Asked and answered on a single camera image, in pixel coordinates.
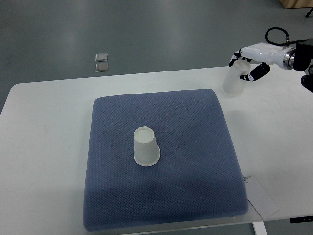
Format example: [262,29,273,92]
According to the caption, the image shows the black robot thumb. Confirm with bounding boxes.
[240,63,270,81]

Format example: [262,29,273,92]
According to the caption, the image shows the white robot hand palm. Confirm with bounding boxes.
[240,43,289,69]

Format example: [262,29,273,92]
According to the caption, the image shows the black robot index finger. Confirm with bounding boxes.
[228,50,242,67]

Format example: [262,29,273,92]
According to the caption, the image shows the white paper cup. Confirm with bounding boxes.
[221,60,251,96]
[134,126,161,167]

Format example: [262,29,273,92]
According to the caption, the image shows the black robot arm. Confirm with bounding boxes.
[229,39,313,92]

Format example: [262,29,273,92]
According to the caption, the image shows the wooden box corner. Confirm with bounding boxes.
[279,0,313,9]

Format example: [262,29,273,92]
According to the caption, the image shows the black tripod leg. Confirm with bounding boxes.
[305,7,313,18]

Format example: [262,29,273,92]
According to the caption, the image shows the blue textured foam cushion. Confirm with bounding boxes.
[83,89,248,231]

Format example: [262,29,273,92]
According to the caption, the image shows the white paper tag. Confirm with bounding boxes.
[245,176,279,219]

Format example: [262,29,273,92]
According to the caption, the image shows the white paper cup on cushion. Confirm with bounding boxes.
[134,126,161,167]

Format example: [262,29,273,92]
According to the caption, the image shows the upper metal floor plate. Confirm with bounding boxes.
[95,53,108,62]

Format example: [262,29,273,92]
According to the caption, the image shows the black table control panel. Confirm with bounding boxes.
[290,216,313,224]

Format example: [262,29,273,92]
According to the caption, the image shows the white table leg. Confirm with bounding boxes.
[252,222,267,235]

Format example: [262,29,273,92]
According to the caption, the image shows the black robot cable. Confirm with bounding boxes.
[265,27,308,46]

